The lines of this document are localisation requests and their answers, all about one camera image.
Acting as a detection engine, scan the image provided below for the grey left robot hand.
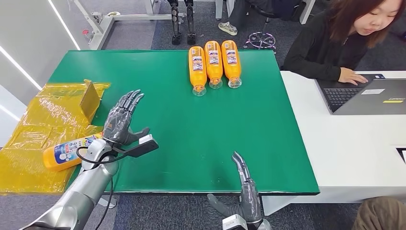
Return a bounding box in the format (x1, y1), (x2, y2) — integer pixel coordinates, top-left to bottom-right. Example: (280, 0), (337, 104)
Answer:
(102, 89), (150, 147)

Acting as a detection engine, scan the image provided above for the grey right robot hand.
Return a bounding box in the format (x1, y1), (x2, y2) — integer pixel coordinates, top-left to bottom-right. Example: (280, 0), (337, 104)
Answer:
(207, 151), (263, 224)

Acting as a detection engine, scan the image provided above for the orange bottle with blue label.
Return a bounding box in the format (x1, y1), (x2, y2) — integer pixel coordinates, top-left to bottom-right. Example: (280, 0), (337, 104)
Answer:
(43, 132), (104, 172)

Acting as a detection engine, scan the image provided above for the orange bottle with clear cap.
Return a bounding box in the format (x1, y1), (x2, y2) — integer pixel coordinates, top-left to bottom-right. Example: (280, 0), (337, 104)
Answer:
(204, 40), (224, 90)
(221, 40), (242, 89)
(188, 46), (207, 97)

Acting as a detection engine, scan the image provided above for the yellow film wrapped cardboard box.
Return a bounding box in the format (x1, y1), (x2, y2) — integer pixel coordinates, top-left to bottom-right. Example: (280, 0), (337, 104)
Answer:
(0, 79), (112, 195)

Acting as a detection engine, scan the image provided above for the green table mat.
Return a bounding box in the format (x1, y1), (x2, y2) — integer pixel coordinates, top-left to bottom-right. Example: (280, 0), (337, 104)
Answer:
(47, 49), (320, 195)

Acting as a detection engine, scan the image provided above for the white desk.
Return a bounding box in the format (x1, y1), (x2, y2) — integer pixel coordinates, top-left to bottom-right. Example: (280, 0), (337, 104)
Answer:
(261, 70), (406, 217)

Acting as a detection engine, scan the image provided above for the black robot leg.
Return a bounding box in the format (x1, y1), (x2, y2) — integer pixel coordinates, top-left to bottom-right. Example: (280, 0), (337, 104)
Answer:
(184, 0), (197, 46)
(166, 0), (183, 46)

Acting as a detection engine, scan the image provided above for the brown fabric bundle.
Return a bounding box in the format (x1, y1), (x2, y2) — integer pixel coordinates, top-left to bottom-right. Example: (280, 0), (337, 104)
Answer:
(351, 196), (406, 230)

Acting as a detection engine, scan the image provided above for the pale sneaker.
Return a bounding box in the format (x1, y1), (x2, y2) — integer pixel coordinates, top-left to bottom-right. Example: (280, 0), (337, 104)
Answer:
(218, 21), (238, 36)

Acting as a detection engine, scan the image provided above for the grey laptop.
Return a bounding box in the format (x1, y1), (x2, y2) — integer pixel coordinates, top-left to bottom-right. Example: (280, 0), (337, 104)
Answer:
(315, 74), (406, 115)

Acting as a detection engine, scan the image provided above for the person's hand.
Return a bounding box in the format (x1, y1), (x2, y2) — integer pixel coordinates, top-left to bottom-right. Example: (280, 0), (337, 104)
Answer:
(338, 67), (369, 86)

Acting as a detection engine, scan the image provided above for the black office chair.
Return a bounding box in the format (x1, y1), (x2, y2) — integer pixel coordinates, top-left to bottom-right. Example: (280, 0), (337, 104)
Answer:
(243, 0), (307, 51)

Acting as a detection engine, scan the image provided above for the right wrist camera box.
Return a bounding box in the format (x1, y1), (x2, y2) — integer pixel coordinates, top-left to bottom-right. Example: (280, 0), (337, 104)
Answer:
(222, 214), (248, 230)

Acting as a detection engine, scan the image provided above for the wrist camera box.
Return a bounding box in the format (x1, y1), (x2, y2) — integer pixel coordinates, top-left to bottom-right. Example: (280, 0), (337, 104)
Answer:
(125, 134), (159, 159)
(222, 214), (248, 230)

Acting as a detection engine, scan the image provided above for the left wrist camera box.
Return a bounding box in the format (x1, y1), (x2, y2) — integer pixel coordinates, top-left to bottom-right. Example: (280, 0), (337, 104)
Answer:
(125, 134), (159, 159)

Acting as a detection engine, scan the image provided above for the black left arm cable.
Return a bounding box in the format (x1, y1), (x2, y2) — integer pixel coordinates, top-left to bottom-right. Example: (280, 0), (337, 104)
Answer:
(75, 146), (127, 230)

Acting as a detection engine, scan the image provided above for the white metal frame stand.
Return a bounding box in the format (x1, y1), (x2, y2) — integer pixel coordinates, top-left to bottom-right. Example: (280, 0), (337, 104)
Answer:
(71, 0), (188, 50)

